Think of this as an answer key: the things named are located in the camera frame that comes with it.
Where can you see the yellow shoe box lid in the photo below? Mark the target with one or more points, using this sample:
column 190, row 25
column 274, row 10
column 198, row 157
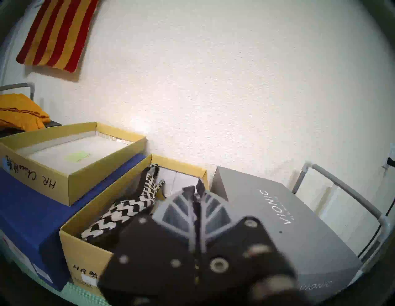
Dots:
column 77, row 182

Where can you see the white wall outlet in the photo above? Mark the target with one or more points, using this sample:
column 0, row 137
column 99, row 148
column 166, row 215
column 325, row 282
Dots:
column 389, row 154

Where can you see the grey Vionic shoe box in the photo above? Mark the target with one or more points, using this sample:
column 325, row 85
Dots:
column 265, row 216

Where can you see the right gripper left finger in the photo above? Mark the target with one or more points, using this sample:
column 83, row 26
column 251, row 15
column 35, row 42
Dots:
column 148, row 262

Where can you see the houndstooth high heel shoe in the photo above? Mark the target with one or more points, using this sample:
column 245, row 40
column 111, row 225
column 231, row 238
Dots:
column 129, row 209

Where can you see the red yellow striped flag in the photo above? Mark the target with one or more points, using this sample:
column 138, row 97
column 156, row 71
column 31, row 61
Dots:
column 58, row 34

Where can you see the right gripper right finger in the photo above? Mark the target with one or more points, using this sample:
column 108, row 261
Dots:
column 247, row 253

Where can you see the yellow cardboard shoe box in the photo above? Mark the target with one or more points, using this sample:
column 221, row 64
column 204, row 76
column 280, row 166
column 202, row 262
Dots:
column 83, row 253

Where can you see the grey pipe table rail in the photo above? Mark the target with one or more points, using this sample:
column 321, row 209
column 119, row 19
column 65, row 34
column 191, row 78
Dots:
column 348, row 191
column 21, row 86

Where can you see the blue shoe box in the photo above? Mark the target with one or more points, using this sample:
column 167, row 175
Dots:
column 27, row 222

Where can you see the orange folded cloth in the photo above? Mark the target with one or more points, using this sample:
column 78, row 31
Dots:
column 18, row 111

